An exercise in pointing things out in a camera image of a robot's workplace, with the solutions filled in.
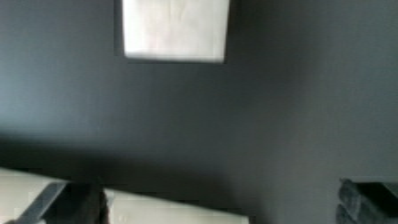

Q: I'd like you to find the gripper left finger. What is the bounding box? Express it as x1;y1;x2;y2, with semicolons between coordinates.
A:
15;182;109;224

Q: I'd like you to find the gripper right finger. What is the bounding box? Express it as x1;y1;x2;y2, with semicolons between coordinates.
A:
335;179;398;224

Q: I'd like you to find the white square table top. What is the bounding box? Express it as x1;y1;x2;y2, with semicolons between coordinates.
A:
0;168;250;224

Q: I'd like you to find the white table leg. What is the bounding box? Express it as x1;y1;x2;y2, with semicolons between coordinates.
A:
120;0;230;63

